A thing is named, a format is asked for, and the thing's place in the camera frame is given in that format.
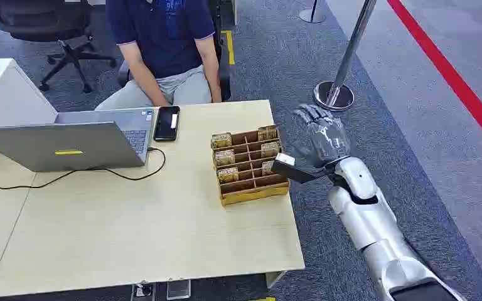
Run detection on black laptop cable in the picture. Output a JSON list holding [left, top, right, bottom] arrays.
[[0, 147, 168, 191]]

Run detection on grey laptop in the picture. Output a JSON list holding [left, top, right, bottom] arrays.
[[0, 108, 155, 173]]

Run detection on wooden slotted card box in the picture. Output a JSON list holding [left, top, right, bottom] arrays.
[[210, 124, 291, 208]]

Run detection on pale desk leg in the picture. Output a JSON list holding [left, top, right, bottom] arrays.
[[265, 270, 287, 290]]

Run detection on grey under-desk plate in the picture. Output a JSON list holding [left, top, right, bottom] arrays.
[[166, 279, 192, 301]]

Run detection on black empty office chair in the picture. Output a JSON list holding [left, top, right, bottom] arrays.
[[0, 0, 118, 94]]

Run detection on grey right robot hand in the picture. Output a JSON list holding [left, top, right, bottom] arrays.
[[287, 103, 353, 169]]

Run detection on white cabinet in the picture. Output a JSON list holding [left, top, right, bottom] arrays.
[[0, 57, 58, 129]]

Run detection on person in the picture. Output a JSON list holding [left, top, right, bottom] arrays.
[[94, 0, 223, 112]]

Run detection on black smartphone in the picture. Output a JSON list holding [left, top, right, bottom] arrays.
[[153, 105, 181, 143]]

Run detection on chrome stanchion post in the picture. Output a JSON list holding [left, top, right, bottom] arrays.
[[313, 0, 378, 112]]

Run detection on red barrier stripe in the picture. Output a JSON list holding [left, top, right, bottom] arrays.
[[386, 0, 482, 160]]

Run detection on chrome stanchion base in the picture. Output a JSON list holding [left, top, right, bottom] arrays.
[[298, 0, 328, 24]]

